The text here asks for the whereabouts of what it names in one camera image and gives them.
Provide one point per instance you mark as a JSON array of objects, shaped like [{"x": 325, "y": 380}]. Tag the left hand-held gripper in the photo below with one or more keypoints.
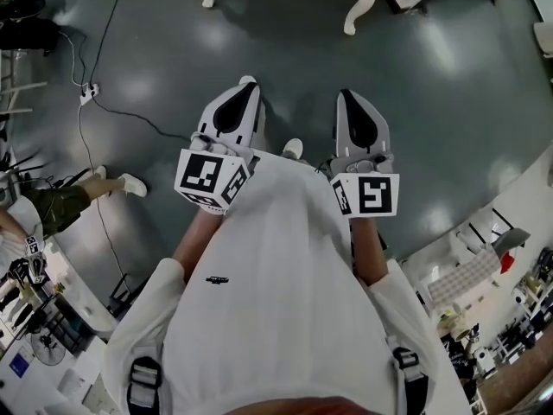
[{"x": 203, "y": 175}]

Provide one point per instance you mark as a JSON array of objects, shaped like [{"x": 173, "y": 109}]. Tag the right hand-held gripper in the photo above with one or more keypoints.
[{"x": 376, "y": 195}]

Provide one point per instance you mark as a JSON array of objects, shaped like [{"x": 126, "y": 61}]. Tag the person's left forearm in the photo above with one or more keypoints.
[{"x": 196, "y": 240}]

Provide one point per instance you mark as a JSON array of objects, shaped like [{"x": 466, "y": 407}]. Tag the person's right forearm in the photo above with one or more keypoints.
[{"x": 367, "y": 253}]

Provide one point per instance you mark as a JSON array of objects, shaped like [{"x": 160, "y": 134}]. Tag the person's white left shoe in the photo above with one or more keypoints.
[{"x": 247, "y": 79}]

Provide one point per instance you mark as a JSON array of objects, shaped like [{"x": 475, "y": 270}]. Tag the person's white shoe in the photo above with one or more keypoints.
[
  {"x": 247, "y": 79},
  {"x": 294, "y": 147}
]

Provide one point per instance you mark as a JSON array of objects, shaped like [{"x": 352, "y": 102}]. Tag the person's white right shoe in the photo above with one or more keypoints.
[{"x": 294, "y": 147}]

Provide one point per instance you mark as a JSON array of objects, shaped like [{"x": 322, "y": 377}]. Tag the white carved table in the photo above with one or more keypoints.
[{"x": 362, "y": 2}]

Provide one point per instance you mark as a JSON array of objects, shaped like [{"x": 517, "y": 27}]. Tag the white power strip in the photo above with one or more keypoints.
[{"x": 89, "y": 92}]

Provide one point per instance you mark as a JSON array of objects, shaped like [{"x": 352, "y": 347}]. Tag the person's white shirt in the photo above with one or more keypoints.
[{"x": 276, "y": 283}]

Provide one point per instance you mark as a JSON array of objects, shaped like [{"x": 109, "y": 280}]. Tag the checkered board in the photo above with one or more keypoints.
[{"x": 464, "y": 277}]

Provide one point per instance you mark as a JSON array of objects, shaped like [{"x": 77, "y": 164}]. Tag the red object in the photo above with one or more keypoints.
[{"x": 506, "y": 263}]

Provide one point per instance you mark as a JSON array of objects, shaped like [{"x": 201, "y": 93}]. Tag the black chair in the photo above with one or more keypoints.
[{"x": 120, "y": 296}]

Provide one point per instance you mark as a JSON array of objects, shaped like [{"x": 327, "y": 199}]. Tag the white metal rack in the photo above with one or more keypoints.
[{"x": 15, "y": 93}]

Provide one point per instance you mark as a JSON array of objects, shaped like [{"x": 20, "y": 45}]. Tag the black bags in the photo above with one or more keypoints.
[{"x": 26, "y": 28}]

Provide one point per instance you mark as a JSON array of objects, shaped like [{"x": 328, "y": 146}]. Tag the round floor fan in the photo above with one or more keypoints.
[{"x": 47, "y": 348}]

